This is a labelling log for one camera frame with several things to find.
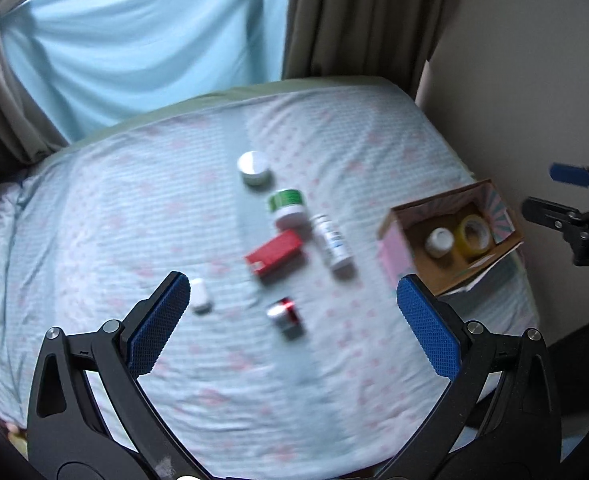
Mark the yellow tape roll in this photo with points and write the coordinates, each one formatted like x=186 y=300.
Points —
x=473 y=236

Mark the red carton box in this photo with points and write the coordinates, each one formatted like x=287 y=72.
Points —
x=274 y=256

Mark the small white pill bottle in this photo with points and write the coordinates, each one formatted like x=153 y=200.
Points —
x=199 y=296

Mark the small red and silver can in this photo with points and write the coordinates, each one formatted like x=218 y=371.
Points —
x=285 y=316

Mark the slim white tube bottle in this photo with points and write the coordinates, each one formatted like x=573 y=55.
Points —
x=331 y=241

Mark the green mattress cover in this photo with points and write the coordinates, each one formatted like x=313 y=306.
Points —
x=184 y=102

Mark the round tin with white lid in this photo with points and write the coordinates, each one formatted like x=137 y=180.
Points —
x=254 y=169

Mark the pink patterned light bed sheet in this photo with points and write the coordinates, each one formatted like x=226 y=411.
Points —
x=224 y=260

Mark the white bottle with white cap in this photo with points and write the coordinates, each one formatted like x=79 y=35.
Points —
x=439 y=243

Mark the open cardboard box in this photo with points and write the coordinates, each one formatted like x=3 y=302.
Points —
x=449 y=240

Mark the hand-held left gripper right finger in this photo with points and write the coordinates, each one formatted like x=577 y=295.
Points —
x=427 y=327

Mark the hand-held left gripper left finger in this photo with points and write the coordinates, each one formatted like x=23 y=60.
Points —
x=157 y=322

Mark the green label white jar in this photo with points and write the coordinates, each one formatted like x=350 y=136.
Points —
x=287 y=208

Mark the light blue curtain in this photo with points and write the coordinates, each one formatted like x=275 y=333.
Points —
x=149 y=40

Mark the brown curtain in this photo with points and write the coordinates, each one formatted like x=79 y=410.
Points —
x=9 y=105
x=364 y=20

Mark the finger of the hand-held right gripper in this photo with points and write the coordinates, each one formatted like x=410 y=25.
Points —
x=568 y=174
x=549 y=212

